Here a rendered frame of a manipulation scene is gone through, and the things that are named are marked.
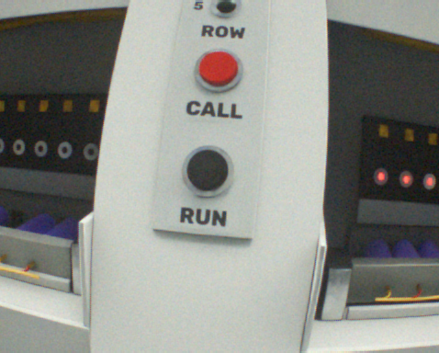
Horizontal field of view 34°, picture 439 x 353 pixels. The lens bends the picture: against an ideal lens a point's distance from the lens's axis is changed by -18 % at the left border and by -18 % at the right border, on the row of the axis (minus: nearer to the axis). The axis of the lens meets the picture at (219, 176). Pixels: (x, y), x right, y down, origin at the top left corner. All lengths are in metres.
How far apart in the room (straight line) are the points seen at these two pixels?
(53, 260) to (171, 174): 0.09
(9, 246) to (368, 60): 0.30
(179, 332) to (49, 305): 0.07
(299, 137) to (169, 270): 0.08
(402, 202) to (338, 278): 0.15
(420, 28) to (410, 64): 0.19
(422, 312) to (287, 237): 0.10
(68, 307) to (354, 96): 0.28
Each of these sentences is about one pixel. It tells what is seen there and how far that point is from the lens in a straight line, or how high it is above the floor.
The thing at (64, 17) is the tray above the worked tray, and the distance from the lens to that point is 0.53.
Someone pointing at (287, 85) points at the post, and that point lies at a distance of 0.35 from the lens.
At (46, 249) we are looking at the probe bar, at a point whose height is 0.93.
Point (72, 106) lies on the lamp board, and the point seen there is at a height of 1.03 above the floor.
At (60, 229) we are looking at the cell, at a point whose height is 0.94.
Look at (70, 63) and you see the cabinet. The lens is 0.59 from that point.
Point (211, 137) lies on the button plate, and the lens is 0.34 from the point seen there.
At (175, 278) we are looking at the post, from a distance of 0.34.
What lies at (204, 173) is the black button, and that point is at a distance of 0.34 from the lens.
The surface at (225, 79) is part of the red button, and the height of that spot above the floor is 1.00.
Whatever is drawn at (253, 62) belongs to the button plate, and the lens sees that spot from 0.35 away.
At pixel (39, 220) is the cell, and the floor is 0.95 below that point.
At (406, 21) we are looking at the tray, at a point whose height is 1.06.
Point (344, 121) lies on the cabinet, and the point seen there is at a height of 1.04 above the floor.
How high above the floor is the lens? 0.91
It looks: 9 degrees up
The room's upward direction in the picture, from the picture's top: 6 degrees clockwise
